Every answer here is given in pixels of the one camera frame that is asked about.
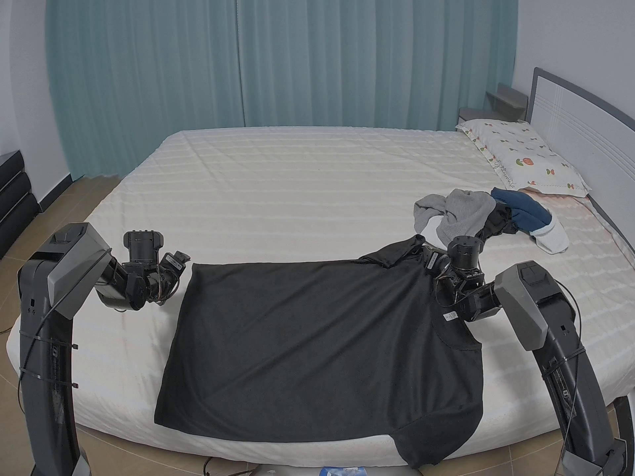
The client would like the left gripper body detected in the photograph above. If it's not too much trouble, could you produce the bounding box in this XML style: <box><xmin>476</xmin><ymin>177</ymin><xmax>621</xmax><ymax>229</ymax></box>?
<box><xmin>160</xmin><ymin>251</ymin><xmax>188</xmax><ymax>282</ymax></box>

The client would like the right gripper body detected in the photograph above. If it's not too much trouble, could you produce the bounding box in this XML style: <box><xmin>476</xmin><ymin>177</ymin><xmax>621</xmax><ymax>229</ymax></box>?
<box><xmin>424</xmin><ymin>247</ymin><xmax>452</xmax><ymax>279</ymax></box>

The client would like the black T-shirt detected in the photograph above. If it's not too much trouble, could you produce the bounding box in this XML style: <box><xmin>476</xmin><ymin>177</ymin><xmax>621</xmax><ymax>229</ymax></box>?
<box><xmin>154</xmin><ymin>235</ymin><xmax>484</xmax><ymax>470</ymax></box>

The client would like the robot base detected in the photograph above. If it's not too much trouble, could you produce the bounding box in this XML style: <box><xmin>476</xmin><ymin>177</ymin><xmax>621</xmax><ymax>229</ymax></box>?
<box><xmin>248</xmin><ymin>463</ymin><xmax>398</xmax><ymax>476</ymax></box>

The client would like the pile of clothes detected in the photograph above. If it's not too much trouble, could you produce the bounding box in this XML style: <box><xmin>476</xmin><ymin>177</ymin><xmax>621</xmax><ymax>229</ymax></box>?
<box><xmin>413</xmin><ymin>188</ymin><xmax>570</xmax><ymax>255</ymax></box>

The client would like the bed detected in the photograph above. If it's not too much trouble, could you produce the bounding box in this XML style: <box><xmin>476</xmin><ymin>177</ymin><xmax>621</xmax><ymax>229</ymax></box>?
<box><xmin>5</xmin><ymin>67</ymin><xmax>635</xmax><ymax>467</ymax></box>

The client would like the white printed pillow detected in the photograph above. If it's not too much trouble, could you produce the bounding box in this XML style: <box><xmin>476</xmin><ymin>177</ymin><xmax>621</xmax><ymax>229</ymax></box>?
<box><xmin>455</xmin><ymin>118</ymin><xmax>592</xmax><ymax>198</ymax></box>

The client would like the black chest of drawers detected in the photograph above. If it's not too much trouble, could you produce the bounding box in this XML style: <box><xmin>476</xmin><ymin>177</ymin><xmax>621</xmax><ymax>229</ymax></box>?
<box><xmin>0</xmin><ymin>149</ymin><xmax>40</xmax><ymax>259</ymax></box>

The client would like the grey bedside table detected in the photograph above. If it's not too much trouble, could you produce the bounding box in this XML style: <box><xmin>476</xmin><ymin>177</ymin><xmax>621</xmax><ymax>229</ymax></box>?
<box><xmin>457</xmin><ymin>83</ymin><xmax>529</xmax><ymax>125</ymax></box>

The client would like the blue-green curtain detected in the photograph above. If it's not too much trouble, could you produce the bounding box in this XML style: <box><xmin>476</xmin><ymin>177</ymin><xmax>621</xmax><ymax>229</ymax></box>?
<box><xmin>46</xmin><ymin>0</ymin><xmax>246</xmax><ymax>179</ymax></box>
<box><xmin>237</xmin><ymin>0</ymin><xmax>519</xmax><ymax>132</ymax></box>

